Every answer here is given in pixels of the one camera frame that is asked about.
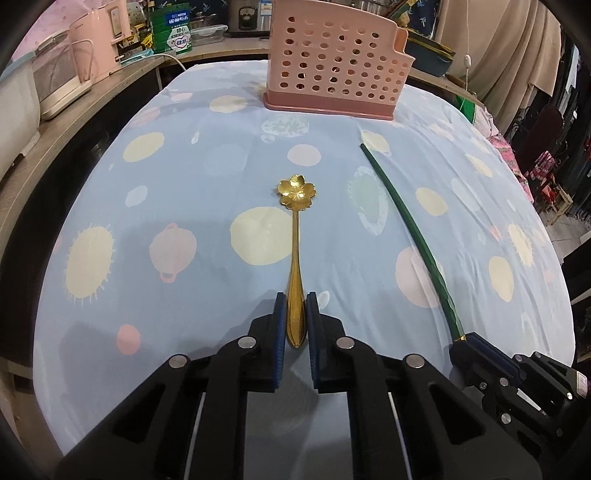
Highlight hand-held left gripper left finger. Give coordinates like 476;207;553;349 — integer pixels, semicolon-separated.
55;292;288;480

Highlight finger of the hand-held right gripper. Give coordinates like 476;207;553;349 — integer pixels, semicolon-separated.
449;340;509;394
465;332;523;385

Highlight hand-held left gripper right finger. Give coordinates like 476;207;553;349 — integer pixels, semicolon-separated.
305;291;542;480

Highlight gold flower spoon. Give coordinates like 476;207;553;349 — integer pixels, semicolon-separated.
277;174;321;349

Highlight green chopstick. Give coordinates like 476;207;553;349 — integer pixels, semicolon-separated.
359;143;468;343

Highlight pink perforated utensil basket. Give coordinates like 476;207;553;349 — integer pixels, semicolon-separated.
263;0;416;121

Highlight blue printed tablecloth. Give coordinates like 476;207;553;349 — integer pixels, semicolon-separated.
32;60;578;455

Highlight pink floral cloth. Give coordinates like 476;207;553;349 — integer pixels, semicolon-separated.
480;108;536;204

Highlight hanging dark clothes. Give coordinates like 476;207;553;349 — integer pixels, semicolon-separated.
531;37;591;222

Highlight wooden counter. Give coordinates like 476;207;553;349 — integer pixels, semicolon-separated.
0;60;162;259

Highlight beige curtain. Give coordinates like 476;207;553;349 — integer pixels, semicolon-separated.
436;0;561;134

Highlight blue basin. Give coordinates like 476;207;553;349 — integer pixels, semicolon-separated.
406;30;458;77

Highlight clear food container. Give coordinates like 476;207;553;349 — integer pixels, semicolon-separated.
191;14;229;47

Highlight black rice cooker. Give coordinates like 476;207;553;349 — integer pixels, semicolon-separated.
231;0;271;38

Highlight green box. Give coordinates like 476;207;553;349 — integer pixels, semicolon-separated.
152;2;195;56

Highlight clear lidded white appliance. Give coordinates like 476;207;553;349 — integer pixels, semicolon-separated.
32;32;94;121

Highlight pink electric kettle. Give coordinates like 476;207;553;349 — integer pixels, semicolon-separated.
69;0;134;84

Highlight white cable with switch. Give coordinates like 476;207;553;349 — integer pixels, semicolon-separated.
462;0;477;100

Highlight white power cable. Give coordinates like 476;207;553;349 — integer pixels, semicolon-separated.
120;52;188;71

